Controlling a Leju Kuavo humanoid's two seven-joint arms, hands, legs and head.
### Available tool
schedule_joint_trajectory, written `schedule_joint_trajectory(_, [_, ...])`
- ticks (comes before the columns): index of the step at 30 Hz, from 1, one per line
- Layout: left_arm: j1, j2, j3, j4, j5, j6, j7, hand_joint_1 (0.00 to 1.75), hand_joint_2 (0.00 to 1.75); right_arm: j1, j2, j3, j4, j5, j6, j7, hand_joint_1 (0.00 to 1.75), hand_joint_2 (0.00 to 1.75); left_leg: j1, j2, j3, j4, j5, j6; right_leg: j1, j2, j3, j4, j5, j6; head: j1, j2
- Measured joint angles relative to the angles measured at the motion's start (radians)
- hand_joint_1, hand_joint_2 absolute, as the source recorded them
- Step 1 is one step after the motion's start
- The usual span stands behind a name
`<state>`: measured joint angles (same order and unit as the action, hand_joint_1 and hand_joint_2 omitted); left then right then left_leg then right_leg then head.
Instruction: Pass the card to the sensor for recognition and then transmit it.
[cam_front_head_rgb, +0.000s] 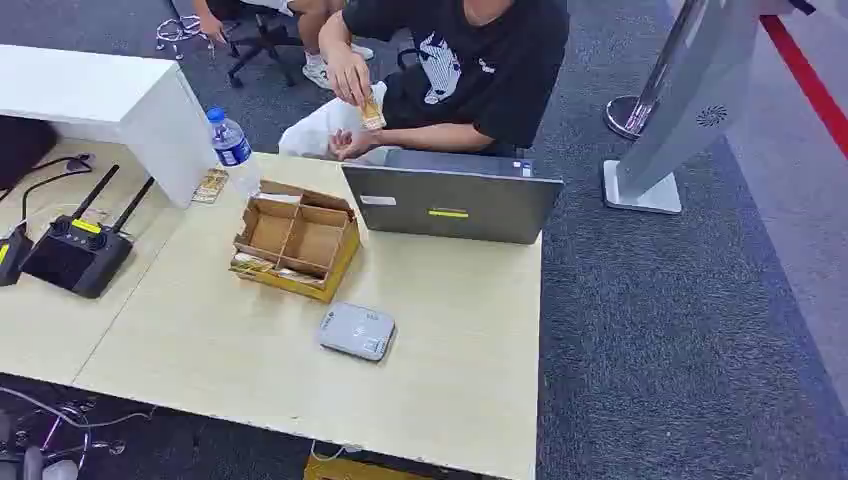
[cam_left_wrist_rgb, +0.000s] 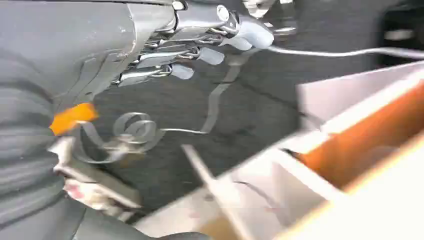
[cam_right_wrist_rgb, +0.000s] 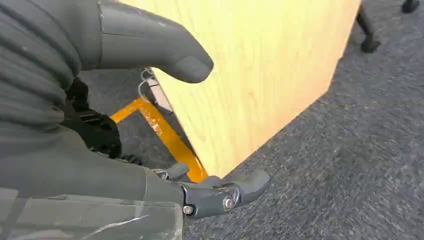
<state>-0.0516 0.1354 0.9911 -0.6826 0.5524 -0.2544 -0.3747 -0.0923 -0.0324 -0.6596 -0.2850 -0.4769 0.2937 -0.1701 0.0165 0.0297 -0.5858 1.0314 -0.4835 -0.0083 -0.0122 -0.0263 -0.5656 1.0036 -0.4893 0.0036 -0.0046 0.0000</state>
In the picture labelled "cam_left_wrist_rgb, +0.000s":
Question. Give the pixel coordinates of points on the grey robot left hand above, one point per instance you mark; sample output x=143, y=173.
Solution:
x=82, y=39

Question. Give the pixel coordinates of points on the white printed card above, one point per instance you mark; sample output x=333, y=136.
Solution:
x=99, y=188

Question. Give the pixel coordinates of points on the ribbed grey left arm sleeve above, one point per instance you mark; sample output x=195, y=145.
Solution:
x=23, y=149

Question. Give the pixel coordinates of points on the silver metal fitting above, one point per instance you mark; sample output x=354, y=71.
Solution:
x=261, y=8

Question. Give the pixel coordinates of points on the wooden card box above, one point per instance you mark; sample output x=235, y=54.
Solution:
x=361, y=145

